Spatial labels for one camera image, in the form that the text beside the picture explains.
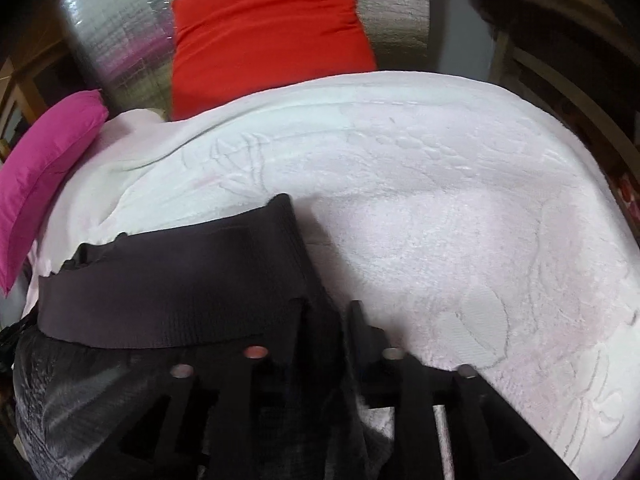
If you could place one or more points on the dark grey jacket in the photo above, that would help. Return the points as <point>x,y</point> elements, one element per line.
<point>175,285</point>

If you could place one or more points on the red pillow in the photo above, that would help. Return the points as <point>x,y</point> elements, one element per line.
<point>270,35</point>

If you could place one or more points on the pink pillow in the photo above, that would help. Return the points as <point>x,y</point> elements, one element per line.
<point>45,170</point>

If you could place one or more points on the wooden bed frame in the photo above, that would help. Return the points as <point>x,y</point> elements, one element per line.
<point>565,85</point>

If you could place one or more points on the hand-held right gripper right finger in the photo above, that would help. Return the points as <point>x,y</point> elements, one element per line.
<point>357,330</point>

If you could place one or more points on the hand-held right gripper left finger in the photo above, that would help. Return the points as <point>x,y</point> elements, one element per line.
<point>280,365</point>

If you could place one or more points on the silver foil mat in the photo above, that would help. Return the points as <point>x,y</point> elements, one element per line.
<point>115,45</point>

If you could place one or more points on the white textured blanket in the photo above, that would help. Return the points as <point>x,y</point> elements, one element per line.
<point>425,185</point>

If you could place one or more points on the wooden cabinet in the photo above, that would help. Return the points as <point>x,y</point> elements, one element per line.
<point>25,90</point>

